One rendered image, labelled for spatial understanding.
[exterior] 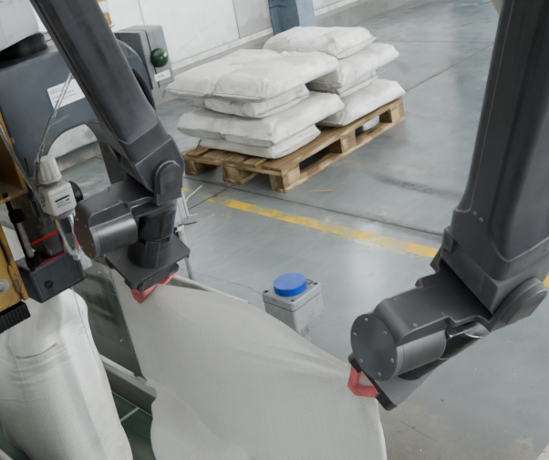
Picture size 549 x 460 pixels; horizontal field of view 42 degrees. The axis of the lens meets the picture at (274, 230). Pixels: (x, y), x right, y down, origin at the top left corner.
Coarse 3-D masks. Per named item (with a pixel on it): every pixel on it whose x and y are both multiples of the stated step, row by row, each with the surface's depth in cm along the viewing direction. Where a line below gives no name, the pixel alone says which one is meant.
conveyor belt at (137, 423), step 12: (120, 408) 180; (132, 408) 179; (120, 420) 176; (132, 420) 175; (144, 420) 174; (0, 432) 180; (132, 432) 171; (144, 432) 170; (0, 444) 175; (12, 444) 175; (132, 444) 167; (144, 444) 166; (12, 456) 171; (24, 456) 170; (132, 456) 163; (144, 456) 163
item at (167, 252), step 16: (144, 240) 92; (160, 240) 93; (176, 240) 100; (112, 256) 95; (128, 256) 96; (144, 256) 93; (160, 256) 94; (176, 256) 97; (128, 272) 94; (144, 272) 94
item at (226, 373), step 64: (128, 320) 111; (192, 320) 101; (256, 320) 92; (192, 384) 99; (256, 384) 87; (320, 384) 81; (192, 448) 100; (256, 448) 93; (320, 448) 86; (384, 448) 79
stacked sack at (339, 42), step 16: (288, 32) 452; (304, 32) 444; (320, 32) 439; (336, 32) 430; (352, 32) 426; (368, 32) 434; (272, 48) 442; (288, 48) 433; (304, 48) 425; (320, 48) 416; (336, 48) 413; (352, 48) 421
